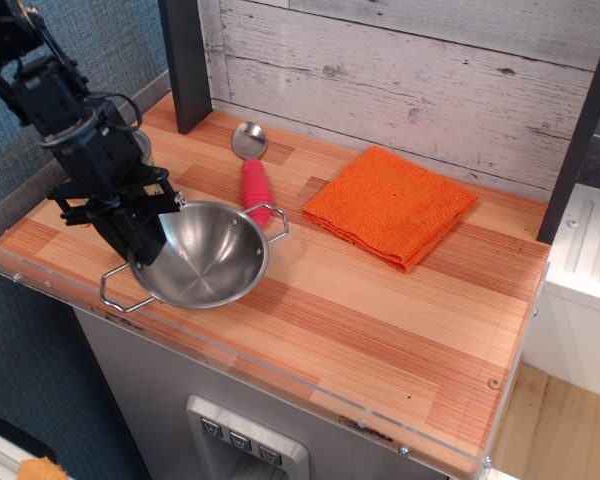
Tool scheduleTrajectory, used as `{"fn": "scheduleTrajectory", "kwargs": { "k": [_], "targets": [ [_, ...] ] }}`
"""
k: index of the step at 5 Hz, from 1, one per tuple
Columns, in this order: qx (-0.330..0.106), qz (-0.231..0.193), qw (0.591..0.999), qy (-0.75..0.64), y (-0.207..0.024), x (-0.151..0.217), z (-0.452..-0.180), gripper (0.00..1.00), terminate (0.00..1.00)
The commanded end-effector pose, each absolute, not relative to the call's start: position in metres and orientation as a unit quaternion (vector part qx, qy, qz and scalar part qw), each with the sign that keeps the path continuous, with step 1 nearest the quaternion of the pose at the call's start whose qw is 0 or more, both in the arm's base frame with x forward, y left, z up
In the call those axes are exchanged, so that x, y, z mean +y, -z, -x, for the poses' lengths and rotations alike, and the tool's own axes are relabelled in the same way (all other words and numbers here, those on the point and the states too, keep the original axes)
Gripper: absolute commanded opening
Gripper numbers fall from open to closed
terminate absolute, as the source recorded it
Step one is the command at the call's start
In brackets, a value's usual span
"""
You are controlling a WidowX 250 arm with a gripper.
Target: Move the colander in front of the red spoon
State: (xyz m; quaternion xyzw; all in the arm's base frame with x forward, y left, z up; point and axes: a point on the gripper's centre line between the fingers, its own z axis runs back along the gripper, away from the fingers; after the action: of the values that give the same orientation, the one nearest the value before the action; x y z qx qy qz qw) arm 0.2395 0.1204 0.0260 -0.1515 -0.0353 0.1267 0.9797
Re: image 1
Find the white toy sink unit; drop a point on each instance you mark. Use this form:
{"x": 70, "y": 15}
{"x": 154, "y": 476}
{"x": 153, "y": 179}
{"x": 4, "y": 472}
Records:
{"x": 563, "y": 337}

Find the red handled metal spoon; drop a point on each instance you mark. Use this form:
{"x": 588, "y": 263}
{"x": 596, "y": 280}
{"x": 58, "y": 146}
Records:
{"x": 249, "y": 143}

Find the peas and carrots can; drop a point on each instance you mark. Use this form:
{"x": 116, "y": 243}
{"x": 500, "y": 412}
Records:
{"x": 147, "y": 155}

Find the orange and black object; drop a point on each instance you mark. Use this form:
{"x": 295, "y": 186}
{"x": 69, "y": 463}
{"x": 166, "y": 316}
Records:
{"x": 22, "y": 456}

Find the folded orange cloth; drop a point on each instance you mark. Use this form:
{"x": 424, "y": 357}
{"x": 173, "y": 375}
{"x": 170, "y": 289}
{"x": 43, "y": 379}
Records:
{"x": 390, "y": 207}

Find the silver dispenser button panel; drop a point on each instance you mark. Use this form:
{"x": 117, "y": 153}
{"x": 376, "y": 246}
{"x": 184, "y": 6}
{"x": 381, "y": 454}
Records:
{"x": 231, "y": 446}

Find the steel colander bowl with handles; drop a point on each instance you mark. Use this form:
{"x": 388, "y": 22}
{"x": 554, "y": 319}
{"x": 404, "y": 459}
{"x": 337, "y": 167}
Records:
{"x": 214, "y": 255}

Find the dark grey post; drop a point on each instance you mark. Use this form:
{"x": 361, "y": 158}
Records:
{"x": 186, "y": 58}
{"x": 574, "y": 158}

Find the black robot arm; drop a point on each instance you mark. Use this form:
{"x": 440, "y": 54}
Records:
{"x": 39, "y": 83}

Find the dark grey left post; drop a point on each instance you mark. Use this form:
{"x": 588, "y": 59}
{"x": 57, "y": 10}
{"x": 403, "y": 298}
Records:
{"x": 186, "y": 58}

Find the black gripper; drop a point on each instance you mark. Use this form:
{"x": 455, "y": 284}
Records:
{"x": 132, "y": 229}

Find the dark grey right post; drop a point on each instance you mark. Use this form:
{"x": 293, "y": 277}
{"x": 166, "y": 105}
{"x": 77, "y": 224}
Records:
{"x": 574, "y": 158}

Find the clear acrylic edge guard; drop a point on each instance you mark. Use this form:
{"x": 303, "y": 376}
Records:
{"x": 420, "y": 363}

